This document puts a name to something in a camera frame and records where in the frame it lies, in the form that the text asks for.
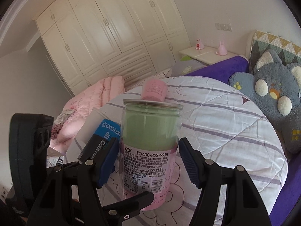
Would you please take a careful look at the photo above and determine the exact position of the clear cup pink green paper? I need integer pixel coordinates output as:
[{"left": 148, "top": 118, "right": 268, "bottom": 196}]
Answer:
[{"left": 119, "top": 99, "right": 183, "bottom": 211}]

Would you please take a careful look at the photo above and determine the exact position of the white paper cup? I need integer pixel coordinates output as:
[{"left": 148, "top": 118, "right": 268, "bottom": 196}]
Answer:
[{"left": 64, "top": 108, "right": 109, "bottom": 163}]

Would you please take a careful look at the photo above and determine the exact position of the small pink plastic cup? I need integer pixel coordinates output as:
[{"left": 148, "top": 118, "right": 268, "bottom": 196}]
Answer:
[{"left": 141, "top": 78, "right": 167, "bottom": 102}]

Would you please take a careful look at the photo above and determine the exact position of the crumpled clothes pile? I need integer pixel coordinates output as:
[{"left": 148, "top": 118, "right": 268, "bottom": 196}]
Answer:
[{"left": 51, "top": 109, "right": 74, "bottom": 140}]

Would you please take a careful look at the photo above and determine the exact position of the blue black cool towel can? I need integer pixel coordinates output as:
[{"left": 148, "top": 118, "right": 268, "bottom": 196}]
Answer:
[{"left": 78, "top": 119, "right": 121, "bottom": 162}]

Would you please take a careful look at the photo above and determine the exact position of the white purple striped quilt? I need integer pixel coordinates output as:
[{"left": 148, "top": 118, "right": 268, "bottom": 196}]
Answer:
[{"left": 97, "top": 76, "right": 288, "bottom": 225}]

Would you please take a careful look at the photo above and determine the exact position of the pink folded duvet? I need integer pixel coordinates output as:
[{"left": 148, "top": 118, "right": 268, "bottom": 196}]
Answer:
[{"left": 50, "top": 76, "right": 125, "bottom": 155}]

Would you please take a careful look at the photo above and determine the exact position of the grey bear plush pillow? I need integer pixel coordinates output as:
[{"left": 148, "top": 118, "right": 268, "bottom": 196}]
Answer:
[{"left": 228, "top": 50, "right": 300, "bottom": 154}]

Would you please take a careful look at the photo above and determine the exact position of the heart patterned bed sheet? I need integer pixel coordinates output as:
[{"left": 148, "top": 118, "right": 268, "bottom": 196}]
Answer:
[{"left": 125, "top": 68, "right": 170, "bottom": 92}]

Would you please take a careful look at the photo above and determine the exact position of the grey flower cushion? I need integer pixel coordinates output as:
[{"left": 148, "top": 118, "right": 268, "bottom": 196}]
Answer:
[{"left": 168, "top": 59, "right": 207, "bottom": 77}]

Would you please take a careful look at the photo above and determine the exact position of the white nightstand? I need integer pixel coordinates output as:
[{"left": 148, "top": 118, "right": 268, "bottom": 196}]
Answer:
[{"left": 179, "top": 46, "right": 237, "bottom": 65}]

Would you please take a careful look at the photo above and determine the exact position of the triangle patterned quilted headboard cover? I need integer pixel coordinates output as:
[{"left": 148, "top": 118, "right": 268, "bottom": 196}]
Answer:
[{"left": 246, "top": 30, "right": 300, "bottom": 72}]

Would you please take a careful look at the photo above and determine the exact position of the pink red rabbit figurine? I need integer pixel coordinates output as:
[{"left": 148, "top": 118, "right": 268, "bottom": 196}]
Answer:
[{"left": 195, "top": 38, "right": 204, "bottom": 50}]

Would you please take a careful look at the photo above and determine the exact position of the cream built-in wardrobe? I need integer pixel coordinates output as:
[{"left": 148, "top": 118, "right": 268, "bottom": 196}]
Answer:
[{"left": 36, "top": 0, "right": 190, "bottom": 95}]

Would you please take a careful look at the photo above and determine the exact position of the white wall socket panel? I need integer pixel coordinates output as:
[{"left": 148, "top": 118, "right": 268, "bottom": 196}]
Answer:
[{"left": 215, "top": 23, "right": 232, "bottom": 32}]

